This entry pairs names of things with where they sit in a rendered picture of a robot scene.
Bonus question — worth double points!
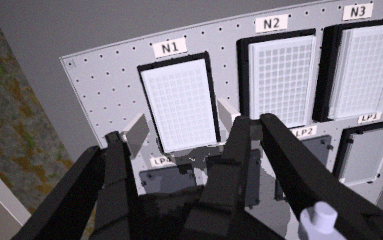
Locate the white button panel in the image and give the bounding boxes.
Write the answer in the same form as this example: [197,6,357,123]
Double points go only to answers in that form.
[271,222,299,240]

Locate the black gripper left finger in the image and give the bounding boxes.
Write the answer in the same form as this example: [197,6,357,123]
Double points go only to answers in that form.
[10,113,150,240]

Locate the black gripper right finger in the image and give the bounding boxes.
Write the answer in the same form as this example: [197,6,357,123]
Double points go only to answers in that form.
[179,97,383,240]

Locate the grey perforated base plate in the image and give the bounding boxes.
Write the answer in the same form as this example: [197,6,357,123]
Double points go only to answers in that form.
[59,0,383,228]

